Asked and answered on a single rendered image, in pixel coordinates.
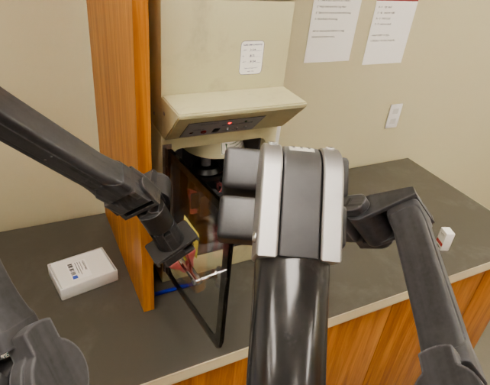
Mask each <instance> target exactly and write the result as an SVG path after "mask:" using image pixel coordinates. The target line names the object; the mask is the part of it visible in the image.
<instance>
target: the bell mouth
mask: <svg viewBox="0 0 490 385"><path fill-rule="evenodd" d="M228 147H241V148H244V143H243V141H231V142H225V143H219V144H209V145H202V146H196V147H185V148H184V149H185V150H186V151H188V152H189V153H190V154H193V155H195V156H198V157H203V158H208V159H224V153H225V150H226V149H227V148H228Z"/></svg>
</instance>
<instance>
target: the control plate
mask: <svg viewBox="0 0 490 385"><path fill-rule="evenodd" d="M265 117H266V115H265V116H257V117H250V118H237V119H229V120H222V121H208V122H201V123H194V124H189V125H188V126H187V127H186V129H185V130H184V131H183V133H182V134H181V135H180V138H184V137H191V136H198V135H204V134H216V133H223V132H229V131H242V130H248V129H252V128H254V127H255V126H256V125H257V124H258V123H259V122H260V121H261V120H262V119H264V118H265ZM246 120H248V121H247V122H244V121H246ZM228 122H232V123H231V124H228ZM243 126H247V128H244V127H243ZM235 127H238V128H237V130H236V128H235ZM215 128H220V130H219V131H218V132H212V131H213V130H214V129H215ZM225 128H229V129H228V131H227V130H226V129H225ZM201 131H207V132H206V133H204V134H201ZM190 132H193V134H190ZM211 132H212V133H211Z"/></svg>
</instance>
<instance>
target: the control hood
mask: <svg viewBox="0 0 490 385"><path fill-rule="evenodd" d="M306 106H307V102H306V101H304V100H303V99H301V98H299V97H298V96H297V95H295V94H294V93H292V92H290V91H289V90H287V89H286V88H285V87H283V86H279V87H269V88H258V89H239V90H230V91H220V92H200V93H190V94H180V95H163V97H162V136H163V138H164V139H165V140H171V139H177V138H183V137H180V135H181V134H182V133H183V131H184V130H185V129H186V127H187V126H188V125H189V124H194V123H201V122H208V121H222V120H229V119H237V118H250V117H257V116H265V115H266V117H265V118H264V119H262V120H261V121H260V122H259V123H258V124H257V125H256V126H255V127H254V128H252V129H248V130H253V129H259V128H271V127H278V126H283V125H284V124H285V123H286V122H288V121H289V120H290V119H292V118H293V117H294V116H296V115H297V114H298V113H299V112H300V111H301V110H303V109H304V108H305V107H306Z"/></svg>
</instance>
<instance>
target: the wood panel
mask: <svg viewBox="0 0 490 385"><path fill-rule="evenodd" d="M86 4H87V12H88V21H89V38H90V47H91V55H92V72H93V81H94V90H95V107H96V115H97V124H98V141H99V150H100V153H101V154H104V155H105V156H107V157H110V158H111V159H113V160H118V161H121V162H122V163H124V164H125V165H127V166H128V167H130V166H132V167H134V168H135V169H137V170H139V171H140V172H141V173H142V174H144V173H146V172H148V171H150V170H152V162H151V124H150V48H149V10H148V0H86ZM105 214H106V216H107V218H108V222H109V224H110V226H111V230H112V231H113V234H114V237H115V240H116V242H117V244H118V247H119V250H120V252H121V255H122V257H123V259H124V263H125V265H126V268H127V271H128V273H129V275H130V278H131V281H132V283H133V285H134V289H135V291H136V293H137V296H138V299H139V300H140V304H141V306H142V309H143V312H147V311H150V310H153V309H154V276H153V259H152V258H151V256H150V255H149V253H148V252H147V250H146V248H145V245H146V244H148V243H150V242H151V241H152V240H153V239H152V238H151V237H150V235H149V233H148V232H147V230H146V229H145V227H144V226H143V225H142V223H141V222H140V220H139V218H138V217H137V216H134V217H133V218H129V219H128V220H126V221H125V220H124V219H123V218H122V217H121V216H116V214H114V213H113V212H112V211H111V210H110V209H107V208H105Z"/></svg>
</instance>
